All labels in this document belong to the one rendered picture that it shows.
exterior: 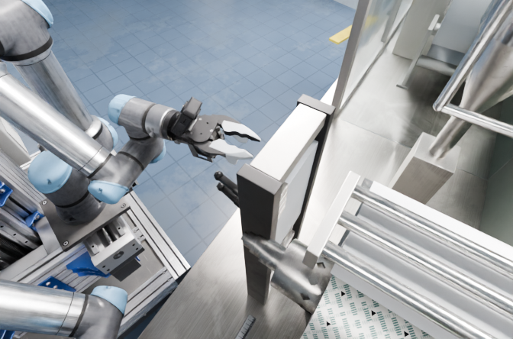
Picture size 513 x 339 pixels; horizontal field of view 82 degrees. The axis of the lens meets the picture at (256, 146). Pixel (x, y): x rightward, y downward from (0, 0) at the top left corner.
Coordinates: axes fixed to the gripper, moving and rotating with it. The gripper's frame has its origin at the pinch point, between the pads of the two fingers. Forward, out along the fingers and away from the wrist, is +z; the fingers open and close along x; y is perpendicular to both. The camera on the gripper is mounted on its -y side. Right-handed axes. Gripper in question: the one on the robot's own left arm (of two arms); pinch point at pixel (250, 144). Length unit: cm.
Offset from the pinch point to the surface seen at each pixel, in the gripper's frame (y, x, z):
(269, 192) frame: -22.9, 17.8, 10.9
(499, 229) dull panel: 25, -12, 61
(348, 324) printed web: -20.3, 26.3, 21.7
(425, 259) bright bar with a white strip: -25.0, 19.7, 25.8
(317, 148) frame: -13.9, 5.0, 13.9
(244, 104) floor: 141, -115, -62
